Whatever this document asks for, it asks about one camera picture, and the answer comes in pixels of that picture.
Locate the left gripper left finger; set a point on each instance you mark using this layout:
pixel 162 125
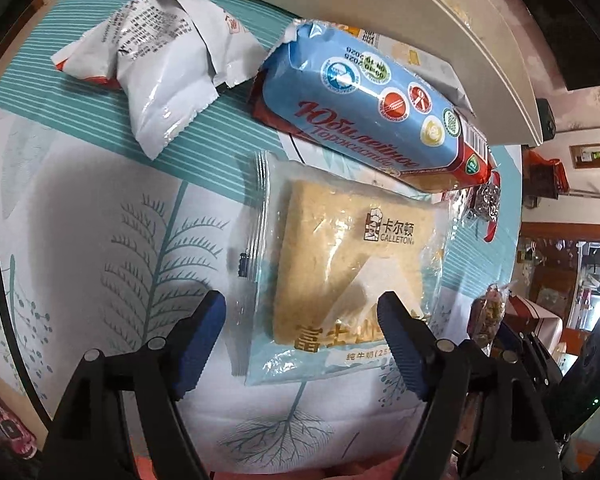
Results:
pixel 89 436

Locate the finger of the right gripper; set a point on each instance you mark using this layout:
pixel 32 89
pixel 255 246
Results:
pixel 534 357
pixel 488 418

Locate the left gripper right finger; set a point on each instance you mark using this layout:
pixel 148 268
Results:
pixel 438 373

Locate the clear cookie snack pack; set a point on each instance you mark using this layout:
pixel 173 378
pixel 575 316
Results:
pixel 488 310

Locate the Calleton bread clear pack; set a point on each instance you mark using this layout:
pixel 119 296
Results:
pixel 322 251

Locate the blue red biscuit pack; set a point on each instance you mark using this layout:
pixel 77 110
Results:
pixel 328 86

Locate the white silver snack packet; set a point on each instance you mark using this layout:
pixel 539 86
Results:
pixel 170 57

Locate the white plastic storage bin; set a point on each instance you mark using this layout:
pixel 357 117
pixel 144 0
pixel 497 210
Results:
pixel 470 34

